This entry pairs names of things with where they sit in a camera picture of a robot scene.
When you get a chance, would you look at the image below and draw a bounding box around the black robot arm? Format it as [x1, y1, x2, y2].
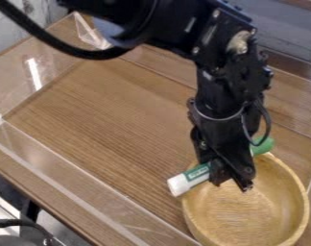
[0, 0, 273, 191]

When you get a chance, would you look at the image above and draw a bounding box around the clear acrylic front wall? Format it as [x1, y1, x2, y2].
[0, 120, 200, 246]

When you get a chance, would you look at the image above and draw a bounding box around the brown wooden bowl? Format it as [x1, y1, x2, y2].
[181, 154, 309, 246]

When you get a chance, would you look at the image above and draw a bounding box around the black cable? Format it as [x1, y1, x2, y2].
[0, 218, 56, 246]

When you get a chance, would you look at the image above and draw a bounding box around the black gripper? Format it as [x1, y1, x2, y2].
[185, 97, 265, 193]

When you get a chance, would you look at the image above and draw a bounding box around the green and white marker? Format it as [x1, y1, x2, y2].
[165, 136, 276, 198]

